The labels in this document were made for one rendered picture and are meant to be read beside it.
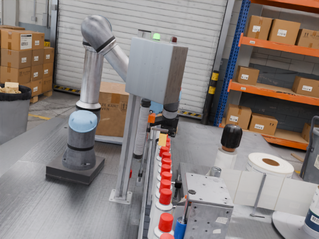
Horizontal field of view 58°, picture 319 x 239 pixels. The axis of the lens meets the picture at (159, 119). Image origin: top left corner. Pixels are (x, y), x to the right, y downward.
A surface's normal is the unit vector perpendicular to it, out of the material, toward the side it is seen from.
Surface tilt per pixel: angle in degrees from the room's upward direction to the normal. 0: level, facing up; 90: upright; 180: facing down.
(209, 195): 0
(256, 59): 90
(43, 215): 0
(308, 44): 91
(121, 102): 90
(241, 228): 0
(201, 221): 90
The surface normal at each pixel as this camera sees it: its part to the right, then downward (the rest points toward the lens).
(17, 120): 0.74, 0.34
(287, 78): -0.15, 0.27
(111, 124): 0.18, 0.33
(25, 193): 0.16, -0.94
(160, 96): -0.58, 0.15
